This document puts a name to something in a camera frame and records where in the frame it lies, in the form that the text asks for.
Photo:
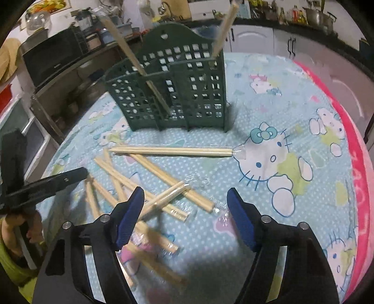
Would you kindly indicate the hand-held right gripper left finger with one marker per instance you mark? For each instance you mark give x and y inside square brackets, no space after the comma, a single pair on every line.
[130,219]

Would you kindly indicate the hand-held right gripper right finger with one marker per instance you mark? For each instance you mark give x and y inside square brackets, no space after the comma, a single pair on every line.
[241,219]

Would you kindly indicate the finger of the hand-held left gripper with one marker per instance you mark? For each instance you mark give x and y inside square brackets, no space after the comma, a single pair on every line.
[58,179]

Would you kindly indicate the pile of chopsticks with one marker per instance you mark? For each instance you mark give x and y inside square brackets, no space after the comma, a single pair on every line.
[175,151]

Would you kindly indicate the wooden chopstick pair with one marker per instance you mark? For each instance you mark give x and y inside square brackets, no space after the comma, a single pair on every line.
[225,29]
[125,49]

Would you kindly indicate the person's left hand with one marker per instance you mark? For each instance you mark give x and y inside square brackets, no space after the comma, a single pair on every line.
[32,231]

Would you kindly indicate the kitchen shelf unit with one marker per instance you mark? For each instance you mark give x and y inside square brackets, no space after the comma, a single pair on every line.
[43,102]

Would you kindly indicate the red container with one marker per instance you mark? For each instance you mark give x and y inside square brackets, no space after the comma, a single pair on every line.
[5,93]

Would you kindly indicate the black microwave oven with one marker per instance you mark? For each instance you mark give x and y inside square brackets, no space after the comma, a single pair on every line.
[49,61]

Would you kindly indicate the cartoon cat printed blanket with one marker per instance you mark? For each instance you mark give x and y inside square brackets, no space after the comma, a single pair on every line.
[292,96]

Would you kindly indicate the blender with dark base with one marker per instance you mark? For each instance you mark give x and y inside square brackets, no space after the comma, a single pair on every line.
[86,19]

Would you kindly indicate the metal sink faucet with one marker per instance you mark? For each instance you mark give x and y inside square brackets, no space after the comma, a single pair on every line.
[164,7]

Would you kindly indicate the cluster of condiment bottles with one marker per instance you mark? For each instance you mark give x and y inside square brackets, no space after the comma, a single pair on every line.
[296,14]

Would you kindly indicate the large steel cooking pot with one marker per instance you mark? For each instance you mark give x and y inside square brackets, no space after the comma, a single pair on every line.
[317,17]

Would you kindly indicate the food picture wall poster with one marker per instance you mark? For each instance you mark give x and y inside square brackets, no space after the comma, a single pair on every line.
[46,5]

